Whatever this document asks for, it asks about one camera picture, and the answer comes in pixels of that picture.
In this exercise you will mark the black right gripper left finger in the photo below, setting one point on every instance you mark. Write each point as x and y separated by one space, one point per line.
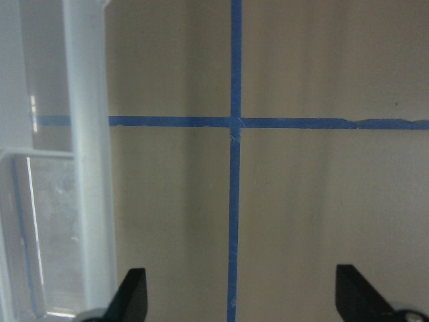
130 300

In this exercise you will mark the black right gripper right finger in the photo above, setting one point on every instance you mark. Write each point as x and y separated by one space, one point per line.
356 299

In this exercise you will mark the clear ribbed box lid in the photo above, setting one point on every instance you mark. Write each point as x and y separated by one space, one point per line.
58 260

